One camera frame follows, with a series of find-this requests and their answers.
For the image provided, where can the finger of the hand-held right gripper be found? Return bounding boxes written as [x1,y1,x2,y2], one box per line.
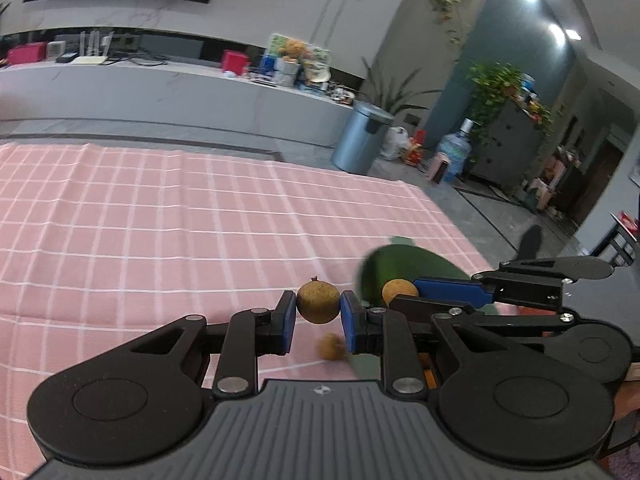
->
[389,296,577,336]
[414,257,615,307]

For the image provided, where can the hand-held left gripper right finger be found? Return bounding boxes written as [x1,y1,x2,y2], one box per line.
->
[340,292,508,401]

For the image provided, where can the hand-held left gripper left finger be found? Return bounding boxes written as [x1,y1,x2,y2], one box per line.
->
[125,290,297,401]

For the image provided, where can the small brown fruit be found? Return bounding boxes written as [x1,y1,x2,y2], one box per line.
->
[381,278,420,306]
[296,276,341,324]
[316,332,347,361]

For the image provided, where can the green plate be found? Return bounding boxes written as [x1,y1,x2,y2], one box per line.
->
[350,236,501,383]

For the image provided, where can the rust orange fabric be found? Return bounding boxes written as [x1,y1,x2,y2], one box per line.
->
[607,360,640,461]

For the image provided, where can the dark chair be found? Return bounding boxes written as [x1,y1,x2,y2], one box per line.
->
[592,212,640,267]

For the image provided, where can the pink and white appliance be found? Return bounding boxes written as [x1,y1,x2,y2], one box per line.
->
[427,155,453,184]

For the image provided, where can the large water bottle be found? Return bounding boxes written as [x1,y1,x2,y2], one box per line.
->
[436,118,476,183]

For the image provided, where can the red bag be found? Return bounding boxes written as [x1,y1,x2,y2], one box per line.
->
[402,130,426,166]

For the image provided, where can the cluttered shelf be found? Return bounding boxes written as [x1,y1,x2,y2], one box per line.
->
[520,144,587,222]

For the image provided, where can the grey cabinet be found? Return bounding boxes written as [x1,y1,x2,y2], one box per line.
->
[470,97,546,196]

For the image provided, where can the white plastic bag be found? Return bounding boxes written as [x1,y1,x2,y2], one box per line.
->
[381,126,411,161]

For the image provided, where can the pink checked tablecloth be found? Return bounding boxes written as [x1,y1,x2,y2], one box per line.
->
[0,142,493,468]

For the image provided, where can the blue-grey trash can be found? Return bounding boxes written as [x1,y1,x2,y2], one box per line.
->
[331,101,394,173]

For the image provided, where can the long-leaf potted plant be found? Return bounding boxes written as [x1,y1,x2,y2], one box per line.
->
[361,57,443,117]

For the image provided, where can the items on cabinet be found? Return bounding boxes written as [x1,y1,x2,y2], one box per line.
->
[505,72,553,122]

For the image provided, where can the bushy green plant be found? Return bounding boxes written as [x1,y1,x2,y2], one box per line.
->
[467,61,553,161]

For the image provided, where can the white pot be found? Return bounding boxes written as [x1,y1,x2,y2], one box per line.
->
[274,57,300,86]

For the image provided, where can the white marble media console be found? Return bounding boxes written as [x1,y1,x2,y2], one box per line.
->
[0,57,353,148]

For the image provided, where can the red box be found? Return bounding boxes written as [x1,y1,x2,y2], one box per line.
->
[221,50,249,73]

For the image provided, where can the green picture board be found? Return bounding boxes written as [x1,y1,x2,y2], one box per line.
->
[267,34,331,68]

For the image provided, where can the hanging vine plant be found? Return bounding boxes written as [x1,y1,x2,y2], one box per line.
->
[421,0,471,46]

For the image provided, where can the white router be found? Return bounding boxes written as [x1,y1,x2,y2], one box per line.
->
[72,31,113,66]

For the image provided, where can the pink box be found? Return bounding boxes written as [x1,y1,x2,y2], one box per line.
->
[7,44,47,65]

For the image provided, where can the black cables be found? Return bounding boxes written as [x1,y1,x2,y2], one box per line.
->
[102,50,166,67]

